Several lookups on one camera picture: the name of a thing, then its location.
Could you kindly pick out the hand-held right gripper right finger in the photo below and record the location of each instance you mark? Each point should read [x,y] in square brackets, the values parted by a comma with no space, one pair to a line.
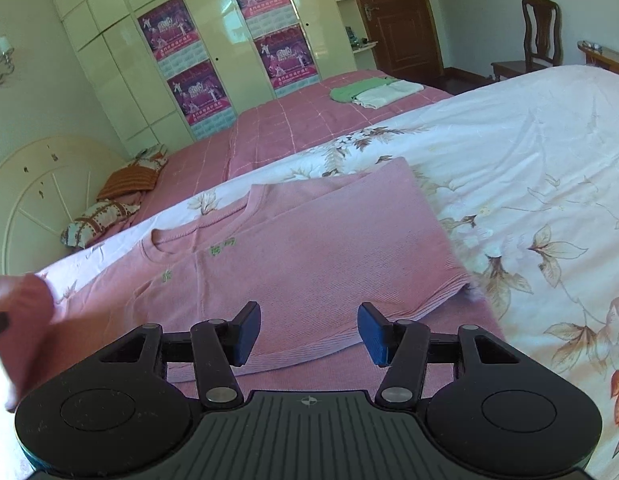
[373,334]

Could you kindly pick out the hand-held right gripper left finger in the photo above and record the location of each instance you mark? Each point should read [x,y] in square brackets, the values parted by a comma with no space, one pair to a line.
[247,334]

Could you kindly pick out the pink knit sweater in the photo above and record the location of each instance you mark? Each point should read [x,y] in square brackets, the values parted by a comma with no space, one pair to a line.
[309,265]

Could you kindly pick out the cream round headboard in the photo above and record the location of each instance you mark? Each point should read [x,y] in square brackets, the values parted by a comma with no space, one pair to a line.
[34,195]

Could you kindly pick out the brown patterned pillow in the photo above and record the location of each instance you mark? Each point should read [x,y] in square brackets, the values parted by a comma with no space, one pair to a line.
[96,222]

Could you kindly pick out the orange striped pillow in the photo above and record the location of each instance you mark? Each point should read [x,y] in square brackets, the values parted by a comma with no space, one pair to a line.
[129,180]

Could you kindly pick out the pink checked bedsheet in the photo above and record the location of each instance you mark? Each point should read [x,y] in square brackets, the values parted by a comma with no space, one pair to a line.
[299,120]

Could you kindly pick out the white floral quilt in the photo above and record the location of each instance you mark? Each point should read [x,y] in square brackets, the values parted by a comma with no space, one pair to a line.
[534,160]

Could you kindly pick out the folded white cloth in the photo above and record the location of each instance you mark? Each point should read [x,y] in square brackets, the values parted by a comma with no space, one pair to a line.
[387,94]

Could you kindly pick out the folded green cloth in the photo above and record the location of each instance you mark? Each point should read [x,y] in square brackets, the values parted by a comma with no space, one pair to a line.
[352,91]

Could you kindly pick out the cream wardrobe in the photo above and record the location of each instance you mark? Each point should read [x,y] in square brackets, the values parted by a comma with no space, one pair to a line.
[119,60]

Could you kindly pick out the brown wooden door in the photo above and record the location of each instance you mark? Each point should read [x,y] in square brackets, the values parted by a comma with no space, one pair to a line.
[399,20]

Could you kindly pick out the cream corner shelf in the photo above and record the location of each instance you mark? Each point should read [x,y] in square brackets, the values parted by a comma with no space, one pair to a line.
[353,15]

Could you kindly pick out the dark wooden chair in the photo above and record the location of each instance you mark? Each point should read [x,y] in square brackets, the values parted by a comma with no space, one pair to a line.
[539,30]

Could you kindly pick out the wall lamp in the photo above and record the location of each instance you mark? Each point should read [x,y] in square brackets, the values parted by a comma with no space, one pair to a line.
[0,60]

